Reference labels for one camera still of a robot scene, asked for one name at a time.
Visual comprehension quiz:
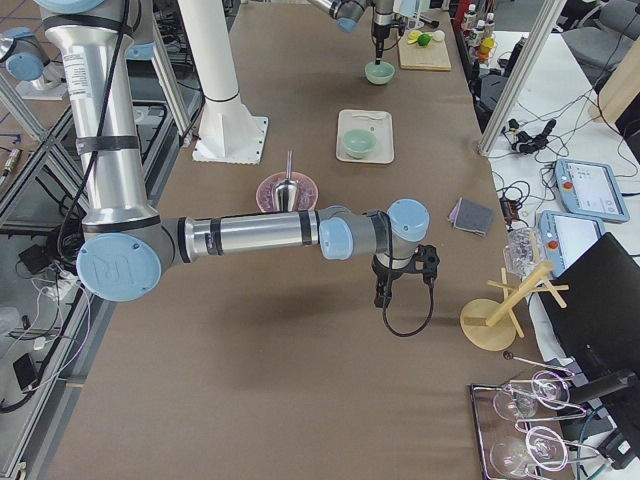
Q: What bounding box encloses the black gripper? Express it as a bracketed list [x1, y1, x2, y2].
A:
[372, 245, 438, 308]
[372, 9, 390, 65]

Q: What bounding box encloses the green bowl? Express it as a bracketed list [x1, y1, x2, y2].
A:
[341, 129, 377, 159]
[364, 61, 396, 85]

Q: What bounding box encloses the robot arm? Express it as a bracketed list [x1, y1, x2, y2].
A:
[309, 0, 405, 65]
[35, 1, 430, 308]

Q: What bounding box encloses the lemon slice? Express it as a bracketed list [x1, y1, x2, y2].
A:
[407, 31, 422, 45]

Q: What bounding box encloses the wooden cutting board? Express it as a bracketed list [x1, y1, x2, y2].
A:
[398, 39, 451, 71]

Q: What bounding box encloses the cream serving tray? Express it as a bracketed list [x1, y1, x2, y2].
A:
[336, 109, 395, 165]

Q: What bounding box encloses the green bowl on tray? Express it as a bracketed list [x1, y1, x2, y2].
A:
[341, 129, 377, 159]

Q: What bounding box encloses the wooden cup tree stand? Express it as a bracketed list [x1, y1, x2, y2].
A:
[460, 260, 570, 352]

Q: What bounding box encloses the grey folded cloth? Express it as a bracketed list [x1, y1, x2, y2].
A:
[448, 198, 495, 236]

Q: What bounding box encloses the pink bowl with ice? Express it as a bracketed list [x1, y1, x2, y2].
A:
[255, 171, 319, 212]

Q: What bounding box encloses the metal ice scoop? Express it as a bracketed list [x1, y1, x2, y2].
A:
[272, 150, 299, 212]

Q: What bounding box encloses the teach pendant tablet near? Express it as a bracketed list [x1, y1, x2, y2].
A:
[538, 210, 606, 277]

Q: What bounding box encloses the teach pendant tablet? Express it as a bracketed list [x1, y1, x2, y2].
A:
[554, 158, 630, 223]
[538, 210, 606, 277]

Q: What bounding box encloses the wine glass rack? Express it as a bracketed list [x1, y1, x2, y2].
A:
[470, 350, 611, 479]

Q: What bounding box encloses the black monitor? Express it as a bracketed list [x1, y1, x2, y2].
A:
[539, 231, 640, 396]

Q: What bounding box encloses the teach pendant tablet far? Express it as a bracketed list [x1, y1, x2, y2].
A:
[554, 158, 630, 223]

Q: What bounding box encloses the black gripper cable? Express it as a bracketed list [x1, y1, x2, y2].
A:
[381, 219, 436, 337]

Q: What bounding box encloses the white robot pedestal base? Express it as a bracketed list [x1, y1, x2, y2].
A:
[179, 0, 268, 165]

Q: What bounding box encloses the aluminium frame post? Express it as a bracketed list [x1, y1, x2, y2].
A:
[477, 0, 566, 157]

